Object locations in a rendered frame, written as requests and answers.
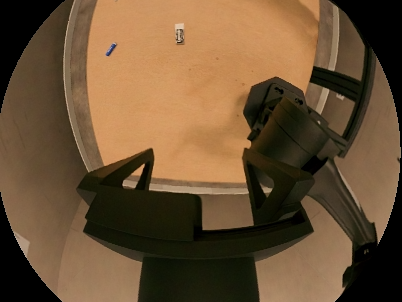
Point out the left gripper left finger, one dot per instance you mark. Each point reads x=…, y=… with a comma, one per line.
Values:
x=115, y=173

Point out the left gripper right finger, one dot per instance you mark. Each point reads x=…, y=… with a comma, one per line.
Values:
x=291, y=184

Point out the blue aa battery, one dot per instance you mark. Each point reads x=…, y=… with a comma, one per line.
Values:
x=110, y=49

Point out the black and white eraser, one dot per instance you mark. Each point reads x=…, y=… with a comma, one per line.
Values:
x=179, y=31

